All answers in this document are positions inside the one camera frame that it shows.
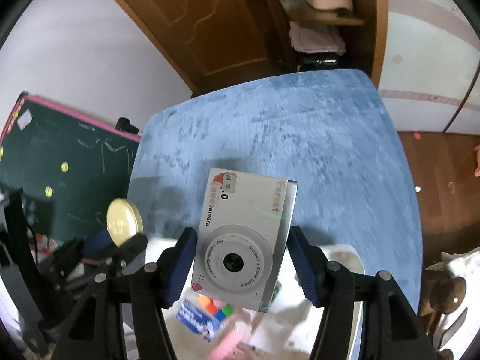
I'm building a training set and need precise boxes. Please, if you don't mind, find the gold round tin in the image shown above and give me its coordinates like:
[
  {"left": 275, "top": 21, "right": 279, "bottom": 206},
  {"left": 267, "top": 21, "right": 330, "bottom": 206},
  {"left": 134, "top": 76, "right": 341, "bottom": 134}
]
[{"left": 106, "top": 198, "right": 143, "bottom": 247}]

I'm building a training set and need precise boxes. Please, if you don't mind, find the blue dental floss box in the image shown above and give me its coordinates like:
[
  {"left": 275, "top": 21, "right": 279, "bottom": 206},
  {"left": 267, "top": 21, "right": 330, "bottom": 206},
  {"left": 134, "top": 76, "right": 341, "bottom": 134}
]
[{"left": 176, "top": 299, "right": 227, "bottom": 342}]

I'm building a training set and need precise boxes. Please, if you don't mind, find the white toy digital camera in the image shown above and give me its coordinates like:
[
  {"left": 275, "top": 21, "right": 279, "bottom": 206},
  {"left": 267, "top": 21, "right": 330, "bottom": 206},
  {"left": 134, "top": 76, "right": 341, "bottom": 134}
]
[{"left": 191, "top": 167, "right": 298, "bottom": 312}]

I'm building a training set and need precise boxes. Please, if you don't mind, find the colourful rubik's cube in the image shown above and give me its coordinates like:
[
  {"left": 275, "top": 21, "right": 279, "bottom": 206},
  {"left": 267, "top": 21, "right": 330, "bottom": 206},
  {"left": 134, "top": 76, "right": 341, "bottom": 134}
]
[{"left": 197, "top": 295, "right": 235, "bottom": 322}]

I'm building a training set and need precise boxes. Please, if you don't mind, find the white storage tray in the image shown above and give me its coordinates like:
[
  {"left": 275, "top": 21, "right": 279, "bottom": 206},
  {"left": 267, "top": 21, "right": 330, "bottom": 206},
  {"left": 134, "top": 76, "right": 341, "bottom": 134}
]
[{"left": 145, "top": 238, "right": 365, "bottom": 359}]

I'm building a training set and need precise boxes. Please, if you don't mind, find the pink ruler strip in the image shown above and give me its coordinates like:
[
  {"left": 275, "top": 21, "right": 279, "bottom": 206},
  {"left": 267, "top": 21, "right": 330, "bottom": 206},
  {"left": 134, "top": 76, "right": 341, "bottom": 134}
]
[{"left": 208, "top": 320, "right": 251, "bottom": 360}]

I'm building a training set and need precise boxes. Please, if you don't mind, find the blue plush table cloth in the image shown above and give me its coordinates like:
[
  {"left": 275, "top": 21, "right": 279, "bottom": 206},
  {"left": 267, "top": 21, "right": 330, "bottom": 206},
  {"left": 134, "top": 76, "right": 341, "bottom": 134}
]
[{"left": 128, "top": 70, "right": 422, "bottom": 306}]

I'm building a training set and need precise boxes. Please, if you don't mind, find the brown wooden door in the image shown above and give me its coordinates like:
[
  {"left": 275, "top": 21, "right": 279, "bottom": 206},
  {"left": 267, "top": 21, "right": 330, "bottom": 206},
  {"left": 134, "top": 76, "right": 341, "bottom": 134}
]
[{"left": 115, "top": 0, "right": 295, "bottom": 95}]

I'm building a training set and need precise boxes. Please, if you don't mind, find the wooden shelf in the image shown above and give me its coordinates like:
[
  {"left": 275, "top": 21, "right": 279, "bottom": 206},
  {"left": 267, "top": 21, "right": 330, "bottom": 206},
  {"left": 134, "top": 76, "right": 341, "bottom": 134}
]
[{"left": 280, "top": 0, "right": 365, "bottom": 26}]

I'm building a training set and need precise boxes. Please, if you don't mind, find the green chalkboard pink frame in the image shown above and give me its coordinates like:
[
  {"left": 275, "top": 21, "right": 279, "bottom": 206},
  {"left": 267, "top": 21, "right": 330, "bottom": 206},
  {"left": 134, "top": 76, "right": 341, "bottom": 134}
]
[{"left": 1, "top": 92, "right": 141, "bottom": 251}]

